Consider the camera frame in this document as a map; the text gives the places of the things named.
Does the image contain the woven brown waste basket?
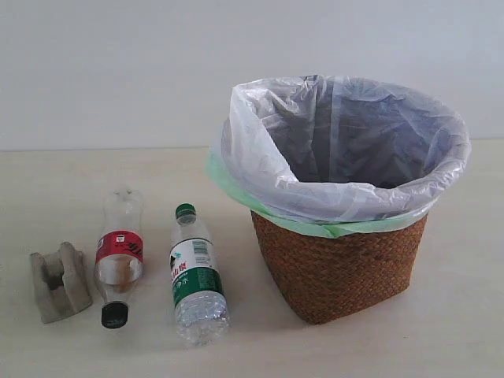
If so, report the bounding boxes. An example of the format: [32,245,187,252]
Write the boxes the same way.
[251,213,427,324]

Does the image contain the red label clear bottle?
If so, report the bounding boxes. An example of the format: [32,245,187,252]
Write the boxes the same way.
[94,186,144,329]

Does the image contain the grey cardboard pulp tray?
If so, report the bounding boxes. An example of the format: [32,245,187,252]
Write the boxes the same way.
[29,242,93,324]

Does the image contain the green label water bottle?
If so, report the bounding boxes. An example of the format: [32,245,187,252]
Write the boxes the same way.
[169,203,230,346]

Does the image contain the white and green bin liner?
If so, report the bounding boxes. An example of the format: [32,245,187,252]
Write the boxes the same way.
[207,75,471,239]

